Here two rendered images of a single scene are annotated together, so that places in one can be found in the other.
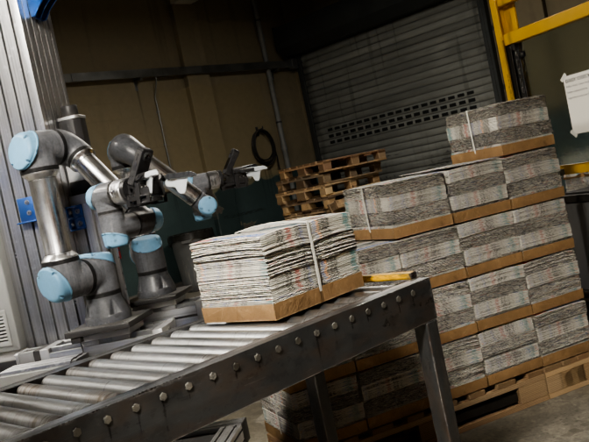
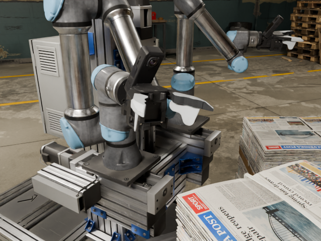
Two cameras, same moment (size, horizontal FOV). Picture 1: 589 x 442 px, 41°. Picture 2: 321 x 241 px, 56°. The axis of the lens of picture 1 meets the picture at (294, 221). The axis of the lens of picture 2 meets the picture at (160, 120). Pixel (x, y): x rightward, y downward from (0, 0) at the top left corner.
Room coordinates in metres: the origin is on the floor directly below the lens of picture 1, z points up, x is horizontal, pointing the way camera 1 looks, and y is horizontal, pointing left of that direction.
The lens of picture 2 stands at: (1.68, 0.13, 1.42)
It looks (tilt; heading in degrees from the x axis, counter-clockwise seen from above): 23 degrees down; 23
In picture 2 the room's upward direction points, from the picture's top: straight up
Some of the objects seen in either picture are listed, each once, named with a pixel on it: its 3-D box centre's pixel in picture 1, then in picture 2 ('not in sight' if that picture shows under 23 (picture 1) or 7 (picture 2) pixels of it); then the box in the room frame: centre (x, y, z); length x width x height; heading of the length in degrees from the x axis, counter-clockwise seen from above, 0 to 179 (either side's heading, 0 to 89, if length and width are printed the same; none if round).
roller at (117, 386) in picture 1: (95, 389); not in sight; (1.76, 0.52, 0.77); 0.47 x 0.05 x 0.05; 44
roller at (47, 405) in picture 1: (42, 409); not in sight; (1.67, 0.62, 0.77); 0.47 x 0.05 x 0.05; 44
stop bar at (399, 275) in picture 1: (358, 278); not in sight; (2.39, -0.16, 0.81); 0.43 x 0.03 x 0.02; 44
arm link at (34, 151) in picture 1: (51, 216); (78, 70); (2.46, 0.74, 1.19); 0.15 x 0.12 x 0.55; 145
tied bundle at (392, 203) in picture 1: (395, 207); not in sight; (3.31, -0.43, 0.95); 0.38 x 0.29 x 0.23; 23
